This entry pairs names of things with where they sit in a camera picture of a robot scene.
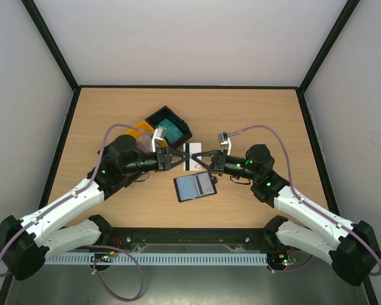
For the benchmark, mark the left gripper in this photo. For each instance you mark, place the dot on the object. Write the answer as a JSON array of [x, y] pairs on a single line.
[[164, 159]]

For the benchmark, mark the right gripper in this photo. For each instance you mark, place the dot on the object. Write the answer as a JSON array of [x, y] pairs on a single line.
[[220, 162]]

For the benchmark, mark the black leather card holder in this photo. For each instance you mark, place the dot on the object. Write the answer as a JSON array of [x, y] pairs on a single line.
[[186, 190]]

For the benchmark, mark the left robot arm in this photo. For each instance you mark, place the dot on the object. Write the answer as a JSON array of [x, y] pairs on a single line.
[[27, 243]]

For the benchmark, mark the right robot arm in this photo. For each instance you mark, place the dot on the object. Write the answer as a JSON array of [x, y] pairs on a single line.
[[350, 248]]

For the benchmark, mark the teal card stack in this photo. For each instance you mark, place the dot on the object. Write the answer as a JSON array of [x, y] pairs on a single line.
[[173, 133]]

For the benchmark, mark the black bin with teal cards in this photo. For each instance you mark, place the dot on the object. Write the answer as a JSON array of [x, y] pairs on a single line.
[[166, 113]]

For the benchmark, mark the yellow card bin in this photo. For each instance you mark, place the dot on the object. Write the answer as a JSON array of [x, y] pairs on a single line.
[[141, 129]]

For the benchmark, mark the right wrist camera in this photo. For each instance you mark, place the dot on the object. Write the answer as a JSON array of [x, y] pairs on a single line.
[[225, 142]]

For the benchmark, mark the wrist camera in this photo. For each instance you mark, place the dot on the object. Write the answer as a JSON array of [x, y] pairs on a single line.
[[225, 142], [158, 136]]

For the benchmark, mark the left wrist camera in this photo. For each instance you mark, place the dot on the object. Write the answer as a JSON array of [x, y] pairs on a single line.
[[158, 136]]

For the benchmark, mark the black aluminium frame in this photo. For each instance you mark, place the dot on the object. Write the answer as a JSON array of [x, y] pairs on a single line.
[[341, 21]]

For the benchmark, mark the white slotted cable duct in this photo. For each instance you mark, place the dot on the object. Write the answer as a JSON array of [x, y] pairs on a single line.
[[155, 259]]

